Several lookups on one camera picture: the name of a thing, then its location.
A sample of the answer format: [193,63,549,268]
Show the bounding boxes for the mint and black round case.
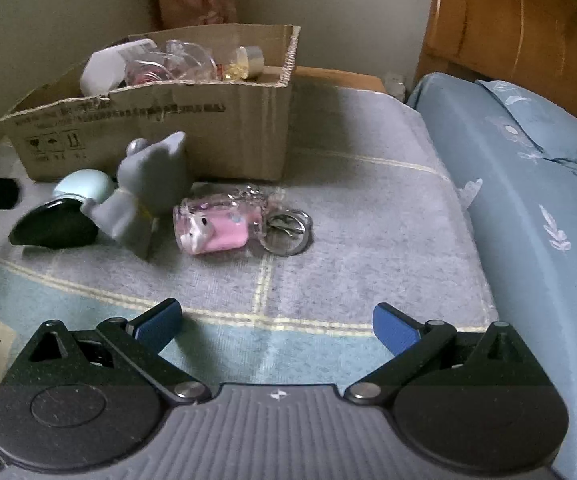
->
[9,170,115,250]

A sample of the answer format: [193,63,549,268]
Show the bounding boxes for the grey elephant figurine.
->
[79,131,188,261]

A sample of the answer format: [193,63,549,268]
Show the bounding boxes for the blue bed sheet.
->
[405,72,577,480]

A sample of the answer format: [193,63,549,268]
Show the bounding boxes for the pink keychain bottle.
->
[172,185,314,257]

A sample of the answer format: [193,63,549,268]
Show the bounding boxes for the blue pillow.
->
[475,78,577,173]

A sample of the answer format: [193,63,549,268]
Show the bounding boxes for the wooden nightstand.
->
[292,66,387,94]

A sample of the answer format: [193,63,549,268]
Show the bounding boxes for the white plastic container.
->
[79,39,156,97]

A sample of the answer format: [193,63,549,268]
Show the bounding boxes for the wooden headboard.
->
[413,0,577,127]

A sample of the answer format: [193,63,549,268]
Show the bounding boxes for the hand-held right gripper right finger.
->
[344,302,538,406]

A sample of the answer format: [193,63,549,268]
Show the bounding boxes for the capsule bottle with silver cap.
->
[218,46,265,81]

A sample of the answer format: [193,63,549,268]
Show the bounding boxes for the cardboard box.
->
[0,25,301,182]

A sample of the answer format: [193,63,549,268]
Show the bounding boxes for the clear plastic packaging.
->
[124,40,219,86]

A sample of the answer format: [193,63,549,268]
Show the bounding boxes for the plaid blanket with label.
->
[0,80,500,411]

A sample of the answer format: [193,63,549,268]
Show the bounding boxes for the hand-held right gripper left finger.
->
[16,298,209,406]

